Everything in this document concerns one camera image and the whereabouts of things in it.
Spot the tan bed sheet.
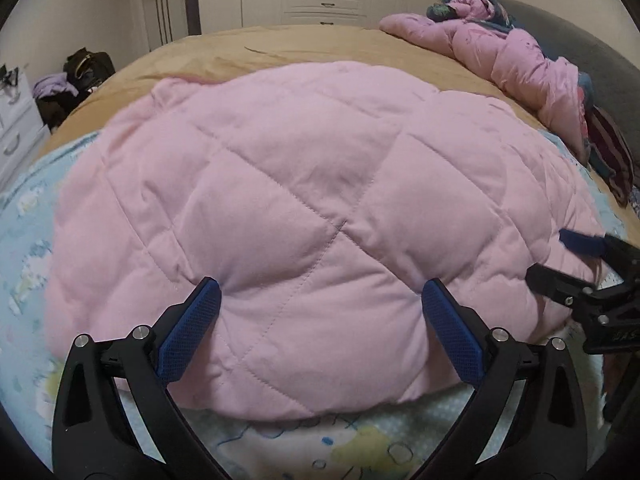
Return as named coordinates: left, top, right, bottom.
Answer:
left=37, top=24, right=556, bottom=161

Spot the pile of pink clothes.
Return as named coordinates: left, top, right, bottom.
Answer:
left=379, top=0, right=591, bottom=161

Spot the white door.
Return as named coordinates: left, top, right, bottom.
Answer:
left=140, top=0, right=202, bottom=53

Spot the maroon striped cloth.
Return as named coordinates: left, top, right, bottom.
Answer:
left=585, top=105, right=636, bottom=206

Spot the black bag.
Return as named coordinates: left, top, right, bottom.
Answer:
left=62, top=49, right=117, bottom=96

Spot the dark clothes pile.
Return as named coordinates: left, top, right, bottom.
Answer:
left=35, top=92, right=76, bottom=133

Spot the grey padded headboard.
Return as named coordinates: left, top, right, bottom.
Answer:
left=480, top=0, right=640, bottom=161

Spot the white dresser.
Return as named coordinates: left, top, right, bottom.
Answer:
left=0, top=67, right=51, bottom=186

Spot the purple cloth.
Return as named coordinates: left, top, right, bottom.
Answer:
left=32, top=72, right=81, bottom=98

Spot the dark floral cloth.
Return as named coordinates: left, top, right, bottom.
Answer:
left=426, top=0, right=516, bottom=27

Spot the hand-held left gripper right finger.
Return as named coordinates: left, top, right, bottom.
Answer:
left=421, top=278, right=587, bottom=480

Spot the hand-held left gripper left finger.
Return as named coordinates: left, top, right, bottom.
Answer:
left=50, top=276, right=222, bottom=480

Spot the light blue printed blanket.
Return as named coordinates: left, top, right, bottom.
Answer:
left=0, top=130, right=626, bottom=480

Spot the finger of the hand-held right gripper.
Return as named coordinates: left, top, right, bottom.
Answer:
left=559, top=228, right=608, bottom=257
left=526, top=264, right=597, bottom=307

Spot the pink quilted jacket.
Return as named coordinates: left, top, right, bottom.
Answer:
left=44, top=60, right=608, bottom=421

